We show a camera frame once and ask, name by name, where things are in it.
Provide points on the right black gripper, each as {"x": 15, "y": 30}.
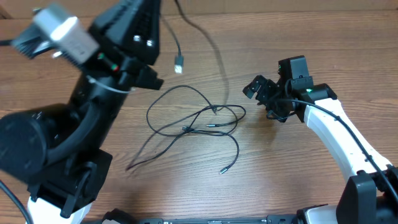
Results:
{"x": 272, "y": 97}

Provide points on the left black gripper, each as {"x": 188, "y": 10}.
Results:
{"x": 128, "y": 33}

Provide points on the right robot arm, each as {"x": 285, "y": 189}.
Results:
{"x": 370, "y": 194}

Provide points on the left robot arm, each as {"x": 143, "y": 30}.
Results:
{"x": 56, "y": 150}

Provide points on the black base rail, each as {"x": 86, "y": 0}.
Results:
{"x": 214, "y": 220}

